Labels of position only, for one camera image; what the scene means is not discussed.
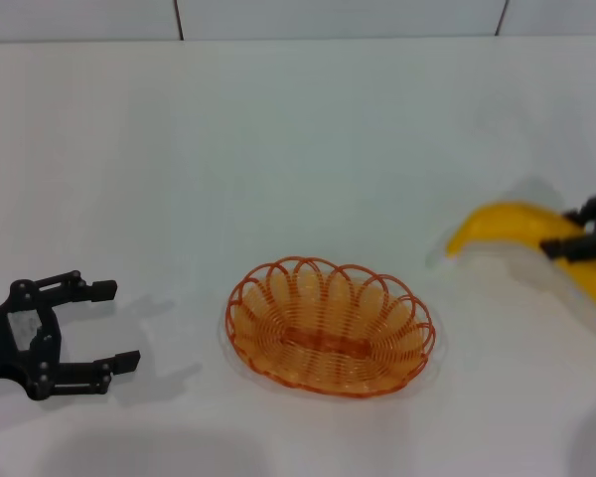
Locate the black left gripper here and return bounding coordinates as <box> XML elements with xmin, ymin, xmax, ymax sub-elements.
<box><xmin>0</xmin><ymin>269</ymin><xmax>142</xmax><ymax>401</ymax></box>

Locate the yellow banana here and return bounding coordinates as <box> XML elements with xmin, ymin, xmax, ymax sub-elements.
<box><xmin>444</xmin><ymin>200</ymin><xmax>596</xmax><ymax>325</ymax></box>

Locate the orange woven oval basket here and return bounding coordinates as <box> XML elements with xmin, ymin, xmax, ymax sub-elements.
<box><xmin>225</xmin><ymin>255</ymin><xmax>437</xmax><ymax>398</ymax></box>

